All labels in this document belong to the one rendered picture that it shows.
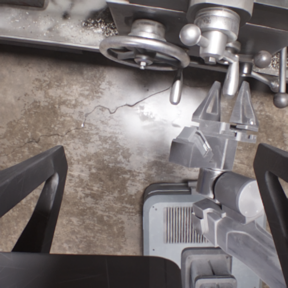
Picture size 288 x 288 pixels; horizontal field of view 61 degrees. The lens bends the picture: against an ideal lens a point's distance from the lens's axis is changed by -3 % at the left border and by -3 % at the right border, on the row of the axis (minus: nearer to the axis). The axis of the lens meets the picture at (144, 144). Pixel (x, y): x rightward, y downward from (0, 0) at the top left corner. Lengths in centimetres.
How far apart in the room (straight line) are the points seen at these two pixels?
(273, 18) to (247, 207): 32
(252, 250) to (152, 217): 70
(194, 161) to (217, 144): 7
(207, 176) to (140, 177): 87
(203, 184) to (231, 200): 7
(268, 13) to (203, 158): 26
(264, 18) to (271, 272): 40
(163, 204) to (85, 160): 48
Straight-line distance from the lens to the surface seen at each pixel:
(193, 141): 38
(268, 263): 41
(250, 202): 41
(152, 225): 109
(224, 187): 41
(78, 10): 98
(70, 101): 134
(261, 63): 53
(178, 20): 57
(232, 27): 42
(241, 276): 126
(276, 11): 49
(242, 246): 44
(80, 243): 147
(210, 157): 41
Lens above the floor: 127
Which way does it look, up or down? 85 degrees down
